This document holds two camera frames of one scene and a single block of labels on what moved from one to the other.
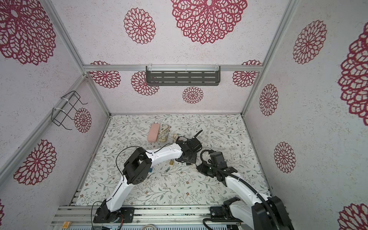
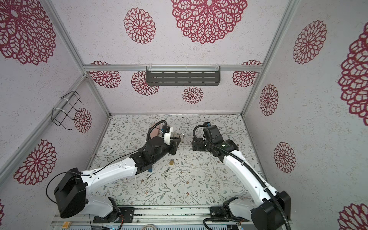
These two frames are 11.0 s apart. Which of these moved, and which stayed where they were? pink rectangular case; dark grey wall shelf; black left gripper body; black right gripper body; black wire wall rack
Moved: black right gripper body; black left gripper body
Stayed: black wire wall rack; dark grey wall shelf; pink rectangular case
